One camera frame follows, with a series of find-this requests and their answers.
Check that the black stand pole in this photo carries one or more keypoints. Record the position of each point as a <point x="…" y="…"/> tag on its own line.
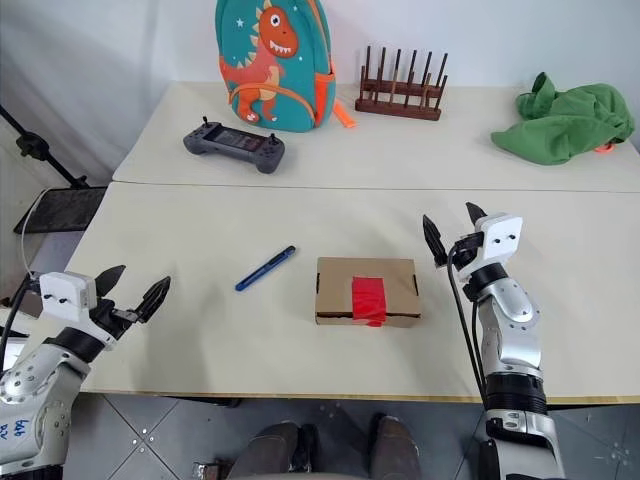
<point x="32" y="145"/>

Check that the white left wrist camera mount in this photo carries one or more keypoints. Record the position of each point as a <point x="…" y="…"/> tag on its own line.
<point x="62" y="295"/>

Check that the green crumpled cloth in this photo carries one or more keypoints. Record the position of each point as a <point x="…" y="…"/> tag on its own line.
<point x="560" y="125"/>

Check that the cardboard box with red tape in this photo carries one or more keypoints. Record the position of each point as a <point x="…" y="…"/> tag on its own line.
<point x="340" y="290"/>

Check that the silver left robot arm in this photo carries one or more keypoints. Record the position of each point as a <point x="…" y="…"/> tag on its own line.
<point x="35" y="380"/>

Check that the brown wooden peg rack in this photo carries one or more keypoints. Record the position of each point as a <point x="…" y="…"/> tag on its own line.
<point x="395" y="107"/>

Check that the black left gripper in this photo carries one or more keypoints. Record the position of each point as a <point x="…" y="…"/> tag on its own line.
<point x="111" y="322"/>

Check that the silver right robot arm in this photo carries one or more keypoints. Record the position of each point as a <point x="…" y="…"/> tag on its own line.
<point x="515" y="325"/>

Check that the dark rounded brown shape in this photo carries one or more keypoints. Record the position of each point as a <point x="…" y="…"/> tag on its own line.
<point x="265" y="450"/>
<point x="395" y="450"/>

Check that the grey handheld remote controller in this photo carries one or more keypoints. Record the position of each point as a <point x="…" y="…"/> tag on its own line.
<point x="200" y="142"/>

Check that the teal dinosaur backpack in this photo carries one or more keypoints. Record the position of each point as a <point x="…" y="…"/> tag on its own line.
<point x="300" y="75"/>

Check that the black flat tray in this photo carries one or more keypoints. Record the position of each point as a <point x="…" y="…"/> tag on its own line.
<point x="60" y="210"/>

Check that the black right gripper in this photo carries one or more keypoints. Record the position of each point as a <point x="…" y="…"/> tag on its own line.
<point x="467" y="247"/>

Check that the shiny metal plate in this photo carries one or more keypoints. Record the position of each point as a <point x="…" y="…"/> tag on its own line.
<point x="210" y="472"/>

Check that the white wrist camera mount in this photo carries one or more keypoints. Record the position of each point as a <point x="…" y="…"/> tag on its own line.
<point x="62" y="295"/>
<point x="500" y="235"/>

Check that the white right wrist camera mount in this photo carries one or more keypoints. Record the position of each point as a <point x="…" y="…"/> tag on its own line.
<point x="500" y="235"/>

